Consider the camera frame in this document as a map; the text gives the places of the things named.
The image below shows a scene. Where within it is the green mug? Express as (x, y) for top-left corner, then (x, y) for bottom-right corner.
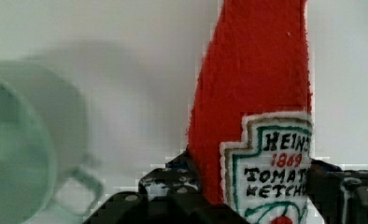
(0, 61), (103, 224)

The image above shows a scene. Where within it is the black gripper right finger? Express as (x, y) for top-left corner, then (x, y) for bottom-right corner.
(306, 160), (368, 224)

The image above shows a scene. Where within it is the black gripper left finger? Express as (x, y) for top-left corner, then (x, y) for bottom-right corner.
(83, 151), (248, 224)

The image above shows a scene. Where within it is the red plush ketchup bottle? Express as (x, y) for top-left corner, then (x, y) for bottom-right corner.
(188, 0), (312, 224)

